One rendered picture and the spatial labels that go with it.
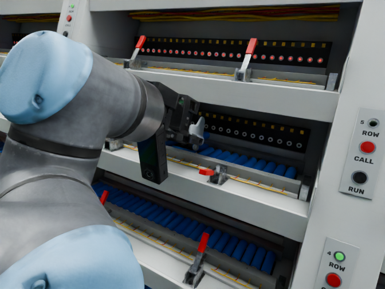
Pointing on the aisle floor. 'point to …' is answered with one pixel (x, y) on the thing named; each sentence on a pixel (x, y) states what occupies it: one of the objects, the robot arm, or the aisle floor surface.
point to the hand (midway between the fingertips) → (193, 141)
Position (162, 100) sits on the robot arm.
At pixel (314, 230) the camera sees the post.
